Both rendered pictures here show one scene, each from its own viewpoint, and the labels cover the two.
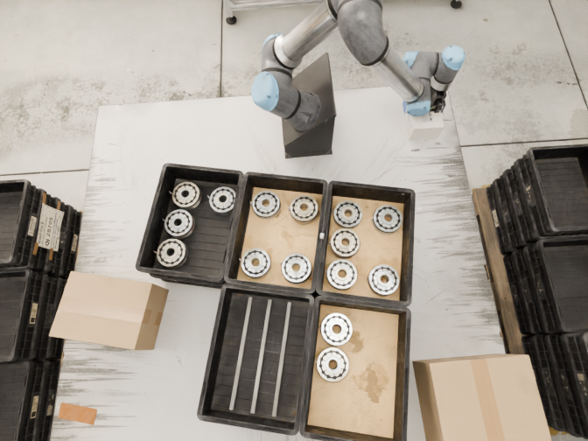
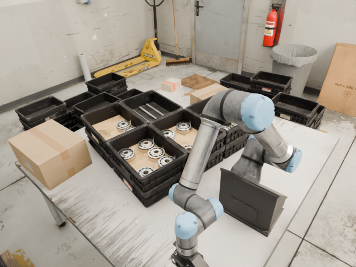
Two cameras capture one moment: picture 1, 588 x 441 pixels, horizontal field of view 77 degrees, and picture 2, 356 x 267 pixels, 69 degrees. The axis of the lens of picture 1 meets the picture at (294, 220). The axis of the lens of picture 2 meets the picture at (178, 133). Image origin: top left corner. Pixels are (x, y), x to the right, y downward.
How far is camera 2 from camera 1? 1.56 m
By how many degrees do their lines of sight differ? 67
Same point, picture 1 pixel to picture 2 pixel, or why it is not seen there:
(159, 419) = not seen: hidden behind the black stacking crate
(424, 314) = (97, 179)
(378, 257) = (136, 162)
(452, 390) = (70, 138)
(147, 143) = (295, 142)
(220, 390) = (154, 105)
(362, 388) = (107, 130)
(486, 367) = (58, 151)
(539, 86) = not seen: outside the picture
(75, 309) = (219, 88)
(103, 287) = not seen: hidden behind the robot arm
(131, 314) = (202, 96)
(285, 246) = (180, 140)
